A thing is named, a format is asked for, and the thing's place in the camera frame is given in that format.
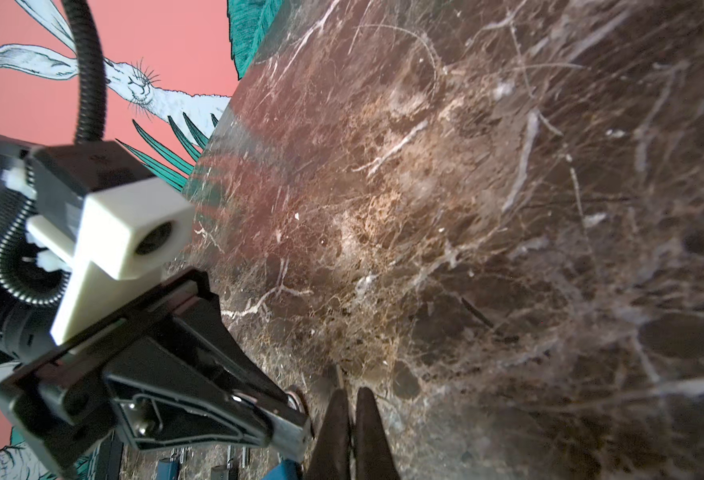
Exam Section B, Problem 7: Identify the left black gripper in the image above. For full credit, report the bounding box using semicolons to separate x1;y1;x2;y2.
0;268;311;479

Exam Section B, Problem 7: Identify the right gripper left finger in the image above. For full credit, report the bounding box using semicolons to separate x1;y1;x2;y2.
303;389;351;480

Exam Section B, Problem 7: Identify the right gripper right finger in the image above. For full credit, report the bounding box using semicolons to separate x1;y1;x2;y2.
354;387;401;480

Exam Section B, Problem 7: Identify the blue padlock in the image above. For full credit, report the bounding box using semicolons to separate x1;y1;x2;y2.
263;459;302;480
155;457;181;480

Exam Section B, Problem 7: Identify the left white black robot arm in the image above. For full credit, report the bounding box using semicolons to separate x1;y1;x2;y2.
0;136;311;478

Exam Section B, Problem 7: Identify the middle dark grey padlock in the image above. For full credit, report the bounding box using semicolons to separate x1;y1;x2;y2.
210;445;251;480

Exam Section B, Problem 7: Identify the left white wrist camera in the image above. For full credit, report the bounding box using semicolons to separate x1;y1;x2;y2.
24;141;197;347

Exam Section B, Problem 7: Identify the left black corrugated cable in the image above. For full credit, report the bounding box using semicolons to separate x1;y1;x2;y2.
0;0;108;307

